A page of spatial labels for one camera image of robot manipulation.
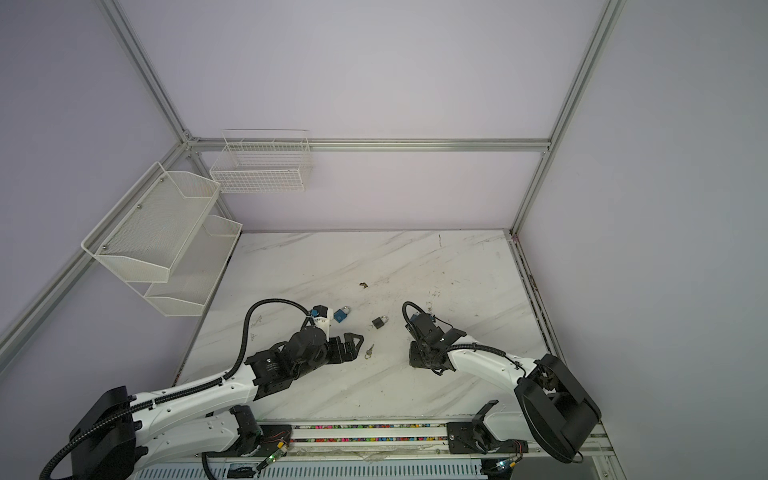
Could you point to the lower white mesh shelf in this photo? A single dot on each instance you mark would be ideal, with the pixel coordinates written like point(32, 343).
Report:
point(193, 282)

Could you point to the white wire wall basket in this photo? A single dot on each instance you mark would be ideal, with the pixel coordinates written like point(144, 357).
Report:
point(263, 161)

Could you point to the blue padlock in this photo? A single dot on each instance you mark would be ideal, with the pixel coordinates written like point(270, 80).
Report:
point(341, 314)

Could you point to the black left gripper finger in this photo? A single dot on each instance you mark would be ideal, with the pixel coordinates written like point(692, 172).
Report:
point(349, 355)
point(352, 341)

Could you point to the small grey padlock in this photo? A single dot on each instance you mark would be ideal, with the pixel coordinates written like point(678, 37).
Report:
point(380, 322)

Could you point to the base rail with cable tray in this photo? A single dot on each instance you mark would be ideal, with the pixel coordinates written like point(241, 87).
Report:
point(370, 450)

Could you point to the white mesh shelf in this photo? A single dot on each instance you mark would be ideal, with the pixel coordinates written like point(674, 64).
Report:
point(145, 236)
point(193, 282)

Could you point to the upper white mesh shelf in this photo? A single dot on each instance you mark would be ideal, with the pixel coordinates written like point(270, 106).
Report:
point(145, 236)

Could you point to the aluminium frame profiles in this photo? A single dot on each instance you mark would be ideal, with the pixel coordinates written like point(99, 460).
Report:
point(18, 336)

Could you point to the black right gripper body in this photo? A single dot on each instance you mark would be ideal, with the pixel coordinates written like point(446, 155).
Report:
point(417, 355)

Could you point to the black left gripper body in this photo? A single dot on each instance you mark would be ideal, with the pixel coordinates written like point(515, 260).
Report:
point(330, 354)

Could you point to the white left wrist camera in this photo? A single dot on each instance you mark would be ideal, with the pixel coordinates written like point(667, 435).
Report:
point(321, 316)

